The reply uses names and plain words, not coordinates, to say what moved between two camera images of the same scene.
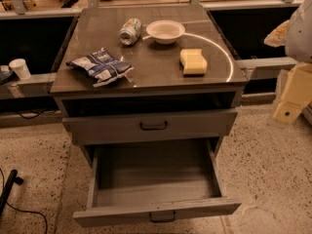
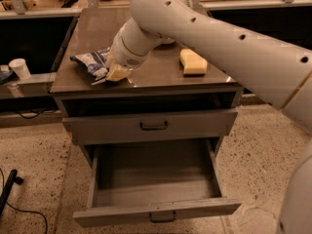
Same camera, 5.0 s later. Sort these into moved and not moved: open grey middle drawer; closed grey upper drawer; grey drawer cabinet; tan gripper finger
Moved: tan gripper finger
Not moved: open grey middle drawer; closed grey upper drawer; grey drawer cabinet
